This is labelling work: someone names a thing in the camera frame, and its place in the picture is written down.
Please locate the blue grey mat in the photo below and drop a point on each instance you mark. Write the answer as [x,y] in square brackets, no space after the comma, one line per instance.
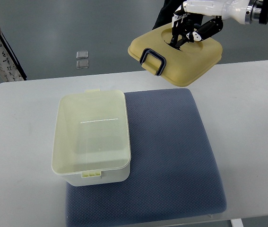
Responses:
[173,171]

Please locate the white storage box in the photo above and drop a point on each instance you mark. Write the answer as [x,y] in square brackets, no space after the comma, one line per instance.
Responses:
[91,141]

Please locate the upper clear floor tile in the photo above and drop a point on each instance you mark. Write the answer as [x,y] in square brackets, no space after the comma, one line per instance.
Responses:
[82,54]

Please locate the dark trousered leg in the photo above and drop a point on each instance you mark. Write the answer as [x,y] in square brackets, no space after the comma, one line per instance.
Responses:
[166,12]

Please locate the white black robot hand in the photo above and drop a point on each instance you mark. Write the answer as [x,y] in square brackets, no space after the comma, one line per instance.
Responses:
[185,29]

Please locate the yellow box lid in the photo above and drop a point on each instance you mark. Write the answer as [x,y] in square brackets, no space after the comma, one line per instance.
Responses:
[178,67]

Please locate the clear floor tile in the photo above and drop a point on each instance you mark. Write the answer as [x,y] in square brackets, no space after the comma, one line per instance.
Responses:
[82,54]
[82,64]

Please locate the lower clear floor tile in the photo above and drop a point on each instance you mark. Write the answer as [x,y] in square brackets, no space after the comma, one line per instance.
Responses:
[82,64]

